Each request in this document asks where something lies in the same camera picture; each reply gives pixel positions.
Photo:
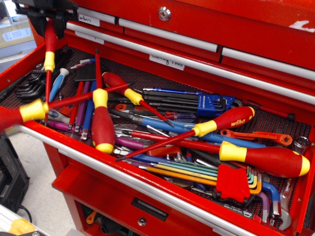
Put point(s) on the silver adjustable wrench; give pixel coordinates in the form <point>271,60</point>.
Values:
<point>285,204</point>

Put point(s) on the grey blue handle tool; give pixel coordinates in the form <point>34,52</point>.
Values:
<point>57,116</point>

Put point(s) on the open red drawer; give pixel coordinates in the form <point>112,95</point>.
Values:
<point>282,95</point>

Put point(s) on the wiha screwdriver centre right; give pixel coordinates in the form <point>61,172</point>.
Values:
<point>232,118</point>

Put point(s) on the chrome cabinet lock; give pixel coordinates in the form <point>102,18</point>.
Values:
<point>164,13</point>

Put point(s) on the white markers label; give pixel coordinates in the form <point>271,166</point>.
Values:
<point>89,20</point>

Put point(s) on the black torx key set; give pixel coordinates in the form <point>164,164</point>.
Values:
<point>32,85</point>

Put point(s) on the white cutting tools label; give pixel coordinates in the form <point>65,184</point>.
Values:
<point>167,62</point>

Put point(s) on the chrome socket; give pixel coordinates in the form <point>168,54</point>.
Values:
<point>301,144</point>

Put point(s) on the magenta handled tool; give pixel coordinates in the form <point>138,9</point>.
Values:
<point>118,140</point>

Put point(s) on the blue white precision screwdriver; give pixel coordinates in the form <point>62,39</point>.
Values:
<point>58,82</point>

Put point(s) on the clear blue small screwdriver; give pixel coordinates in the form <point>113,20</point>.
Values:
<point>181,117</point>

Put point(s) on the small red yellow screwdriver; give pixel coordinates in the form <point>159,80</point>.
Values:
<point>49,63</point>

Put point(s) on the red yellow screwdriver centre back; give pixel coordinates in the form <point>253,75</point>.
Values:
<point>111,79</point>

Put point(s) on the big red yellow screwdriver right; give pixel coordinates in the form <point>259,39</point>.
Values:
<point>277,161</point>

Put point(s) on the red yellow phillips screwdriver upright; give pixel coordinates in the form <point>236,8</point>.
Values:
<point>103,134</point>

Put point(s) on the black box on floor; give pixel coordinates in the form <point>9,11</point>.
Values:
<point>14,180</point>

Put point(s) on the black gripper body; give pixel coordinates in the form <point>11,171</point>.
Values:
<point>46,8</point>

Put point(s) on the orange black utility knife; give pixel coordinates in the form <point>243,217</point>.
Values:
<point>133,109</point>

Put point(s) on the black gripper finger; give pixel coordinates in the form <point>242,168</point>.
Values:
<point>39,22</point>
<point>60,21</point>

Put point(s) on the blue handled long tool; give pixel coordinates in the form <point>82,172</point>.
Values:
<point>181,127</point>

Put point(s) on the orange flat wrench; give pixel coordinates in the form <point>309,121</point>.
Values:
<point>282,139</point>

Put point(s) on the blue hex key set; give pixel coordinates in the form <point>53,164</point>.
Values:
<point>198,103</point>

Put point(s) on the black holder coloured hex keys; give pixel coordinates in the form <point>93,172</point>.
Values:
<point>83,113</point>

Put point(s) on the large wiha screwdriver left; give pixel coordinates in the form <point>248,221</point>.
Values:
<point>38,110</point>

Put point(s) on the red tool chest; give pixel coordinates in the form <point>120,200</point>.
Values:
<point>280,30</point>

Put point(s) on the red holder rainbow hex keys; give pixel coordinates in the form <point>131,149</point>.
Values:
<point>230,184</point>

